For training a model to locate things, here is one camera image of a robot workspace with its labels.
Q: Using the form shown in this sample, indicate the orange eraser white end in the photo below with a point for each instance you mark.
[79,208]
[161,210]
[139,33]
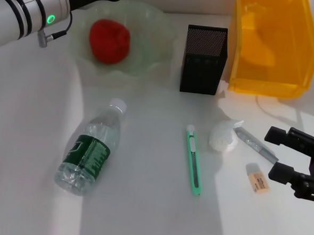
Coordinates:
[258,179]

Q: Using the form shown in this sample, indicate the red-orange fruit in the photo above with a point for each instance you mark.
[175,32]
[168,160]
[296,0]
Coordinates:
[109,41]

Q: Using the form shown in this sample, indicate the white paper ball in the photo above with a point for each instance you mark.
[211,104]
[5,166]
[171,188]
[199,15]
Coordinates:
[222,137]

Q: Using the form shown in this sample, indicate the green utility knife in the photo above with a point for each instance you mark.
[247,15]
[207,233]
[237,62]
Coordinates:
[194,162]

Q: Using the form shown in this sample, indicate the clear water bottle green label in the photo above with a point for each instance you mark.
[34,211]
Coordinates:
[91,148]

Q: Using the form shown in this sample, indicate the pale green glass fruit bowl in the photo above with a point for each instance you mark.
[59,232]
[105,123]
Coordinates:
[151,42]

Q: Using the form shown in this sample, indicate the black mesh pen holder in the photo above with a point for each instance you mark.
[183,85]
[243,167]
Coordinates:
[202,69]

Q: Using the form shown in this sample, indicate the silver staples strip clear wrapper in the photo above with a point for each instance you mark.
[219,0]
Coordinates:
[261,149]

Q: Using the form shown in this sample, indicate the yellow plastic bin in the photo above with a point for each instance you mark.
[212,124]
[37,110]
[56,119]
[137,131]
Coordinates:
[272,63]

